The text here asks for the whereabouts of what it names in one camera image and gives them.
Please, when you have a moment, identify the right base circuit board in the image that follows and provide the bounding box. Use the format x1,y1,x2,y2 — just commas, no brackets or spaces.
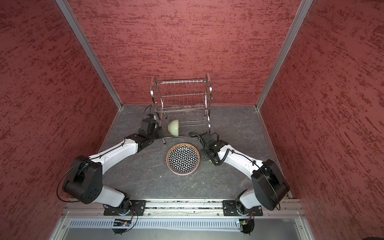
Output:
239,219,255,235

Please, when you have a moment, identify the aluminium corner post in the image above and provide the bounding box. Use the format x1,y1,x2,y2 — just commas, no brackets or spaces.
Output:
255,0,314,110
56,0,123,111

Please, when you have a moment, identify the right black corrugated cable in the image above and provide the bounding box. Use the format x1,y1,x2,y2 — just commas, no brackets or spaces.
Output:
188,131,231,167

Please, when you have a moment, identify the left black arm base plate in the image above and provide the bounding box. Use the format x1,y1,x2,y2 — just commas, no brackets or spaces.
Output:
103,200,147,217

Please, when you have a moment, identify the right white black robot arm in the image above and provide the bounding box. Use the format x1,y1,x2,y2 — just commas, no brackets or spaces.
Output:
197,133,290,215

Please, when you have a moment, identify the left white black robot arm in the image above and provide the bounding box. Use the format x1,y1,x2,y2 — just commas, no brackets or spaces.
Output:
62,114,164,216

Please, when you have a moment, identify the steel two-tier dish rack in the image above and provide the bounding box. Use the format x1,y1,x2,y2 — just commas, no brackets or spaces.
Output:
150,73,213,139

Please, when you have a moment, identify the aluminium front rail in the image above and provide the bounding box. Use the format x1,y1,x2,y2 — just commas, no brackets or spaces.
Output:
60,198,310,236

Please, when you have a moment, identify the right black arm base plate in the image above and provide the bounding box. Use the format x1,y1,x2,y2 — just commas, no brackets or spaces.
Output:
223,200,263,217

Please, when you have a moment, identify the white patterned deep plate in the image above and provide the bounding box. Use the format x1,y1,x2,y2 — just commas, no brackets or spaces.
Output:
166,143,200,176

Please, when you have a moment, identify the base circuit board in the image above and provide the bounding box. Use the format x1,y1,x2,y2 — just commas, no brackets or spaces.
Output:
112,219,134,235
239,219,255,235

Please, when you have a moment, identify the right aluminium corner post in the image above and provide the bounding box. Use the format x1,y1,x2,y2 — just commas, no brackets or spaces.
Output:
255,0,314,110

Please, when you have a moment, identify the left base circuit board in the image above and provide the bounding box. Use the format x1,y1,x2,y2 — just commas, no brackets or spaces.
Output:
112,219,134,235

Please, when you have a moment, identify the left aluminium corner post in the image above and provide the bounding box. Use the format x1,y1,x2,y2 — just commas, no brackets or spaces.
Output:
56,0,123,111

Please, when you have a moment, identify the pale green bowl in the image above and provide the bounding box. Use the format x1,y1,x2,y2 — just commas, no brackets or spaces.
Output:
168,120,180,137

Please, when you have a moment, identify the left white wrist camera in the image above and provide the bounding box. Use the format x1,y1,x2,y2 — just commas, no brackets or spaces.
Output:
147,114,157,120

